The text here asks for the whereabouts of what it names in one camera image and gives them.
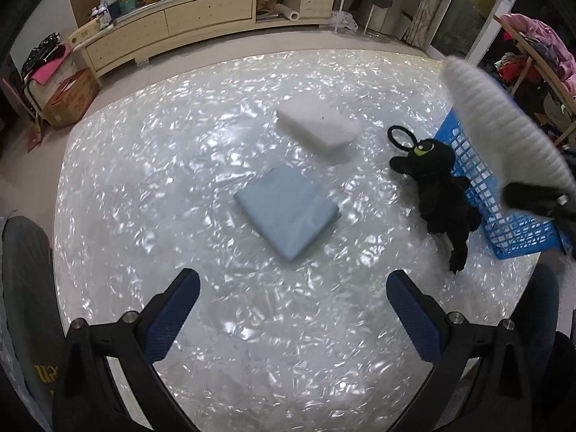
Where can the cardboard box on floor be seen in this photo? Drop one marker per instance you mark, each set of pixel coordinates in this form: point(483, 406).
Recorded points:
point(69, 103)

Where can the pink clothes pile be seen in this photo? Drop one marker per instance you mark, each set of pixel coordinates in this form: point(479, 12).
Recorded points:
point(548, 45)

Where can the patterned curtain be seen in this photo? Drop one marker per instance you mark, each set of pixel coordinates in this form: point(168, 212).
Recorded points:
point(421, 22)

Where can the blue plastic laundry basket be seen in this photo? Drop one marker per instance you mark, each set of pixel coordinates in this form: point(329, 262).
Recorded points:
point(509, 234)

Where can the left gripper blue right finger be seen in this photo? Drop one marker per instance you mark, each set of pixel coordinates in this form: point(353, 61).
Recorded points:
point(419, 314)

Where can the pink cloth on stool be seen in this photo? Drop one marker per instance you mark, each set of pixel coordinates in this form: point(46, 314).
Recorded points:
point(43, 74)

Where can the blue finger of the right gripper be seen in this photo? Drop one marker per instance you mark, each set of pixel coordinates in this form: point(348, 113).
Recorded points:
point(539, 200)

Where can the black plush toy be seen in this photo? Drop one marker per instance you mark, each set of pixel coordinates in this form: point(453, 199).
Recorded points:
point(442, 196)

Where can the paper towel roll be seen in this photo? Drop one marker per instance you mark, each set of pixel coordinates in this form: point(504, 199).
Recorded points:
point(287, 12)

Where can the white towel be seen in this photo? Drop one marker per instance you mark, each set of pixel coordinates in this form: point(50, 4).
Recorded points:
point(321, 126)

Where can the light blue cloth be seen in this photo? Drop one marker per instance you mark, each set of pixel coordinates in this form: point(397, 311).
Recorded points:
point(289, 210)

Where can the cream tv cabinet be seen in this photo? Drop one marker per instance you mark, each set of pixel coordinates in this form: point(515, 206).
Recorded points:
point(171, 24)

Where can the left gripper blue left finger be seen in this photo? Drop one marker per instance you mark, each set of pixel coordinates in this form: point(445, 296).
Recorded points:
point(166, 313)

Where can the grey queen chair cover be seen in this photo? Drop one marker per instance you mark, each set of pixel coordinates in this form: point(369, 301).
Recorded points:
point(31, 331)

